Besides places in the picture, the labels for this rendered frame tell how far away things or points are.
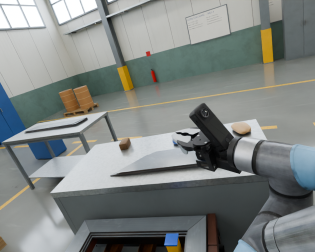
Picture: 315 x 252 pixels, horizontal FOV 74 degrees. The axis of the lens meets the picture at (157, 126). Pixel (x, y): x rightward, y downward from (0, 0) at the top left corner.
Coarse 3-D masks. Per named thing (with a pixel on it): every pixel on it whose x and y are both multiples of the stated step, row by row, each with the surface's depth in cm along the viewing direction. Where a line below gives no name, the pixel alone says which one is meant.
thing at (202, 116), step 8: (200, 104) 48; (192, 112) 48; (200, 112) 47; (208, 112) 48; (192, 120) 49; (200, 120) 47; (208, 120) 48; (216, 120) 49; (200, 128) 48; (208, 128) 47; (216, 128) 48; (224, 128) 49; (208, 136) 48; (216, 136) 47; (224, 136) 48; (232, 136) 49; (216, 144) 48; (224, 144) 47
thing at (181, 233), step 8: (96, 232) 117; (104, 232) 116; (112, 232) 114; (120, 232) 113; (128, 232) 112; (136, 232) 110; (144, 232) 109; (152, 232) 108; (160, 232) 106; (168, 232) 105; (176, 232) 104; (184, 232) 103; (88, 240) 115; (184, 248) 96
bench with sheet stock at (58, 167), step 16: (32, 128) 342; (48, 128) 319; (64, 128) 300; (80, 128) 278; (112, 128) 335; (16, 144) 322; (48, 144) 400; (16, 160) 342; (64, 160) 380; (32, 176) 354; (48, 176) 338; (64, 176) 324
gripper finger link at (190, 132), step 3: (183, 129) 60; (186, 129) 60; (189, 129) 59; (192, 129) 58; (195, 129) 58; (198, 129) 57; (174, 132) 62; (177, 132) 61; (180, 132) 60; (183, 132) 59; (186, 132) 58; (189, 132) 58; (192, 132) 57; (195, 132) 57; (183, 135) 60; (186, 135) 59; (189, 135) 58; (192, 135) 57; (195, 135) 57; (192, 138) 57
